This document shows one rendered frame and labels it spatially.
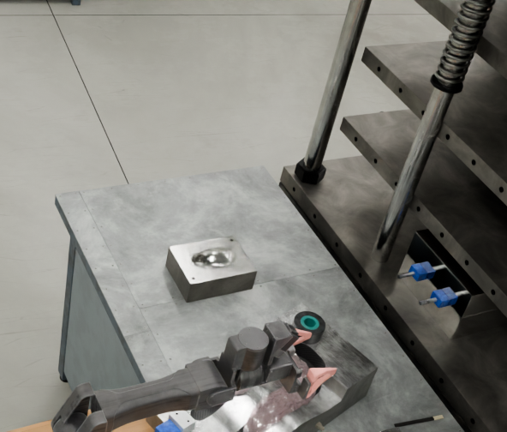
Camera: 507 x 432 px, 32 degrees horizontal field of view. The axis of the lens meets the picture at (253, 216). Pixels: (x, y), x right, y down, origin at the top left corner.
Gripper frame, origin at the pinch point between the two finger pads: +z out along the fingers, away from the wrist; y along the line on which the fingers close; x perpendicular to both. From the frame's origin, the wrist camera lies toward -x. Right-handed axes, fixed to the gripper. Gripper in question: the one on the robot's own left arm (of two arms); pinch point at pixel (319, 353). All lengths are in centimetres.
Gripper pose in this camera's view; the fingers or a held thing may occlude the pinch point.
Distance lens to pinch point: 176.0
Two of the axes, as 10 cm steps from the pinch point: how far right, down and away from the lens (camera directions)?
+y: -4.6, -6.3, 6.3
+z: 8.6, -1.4, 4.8
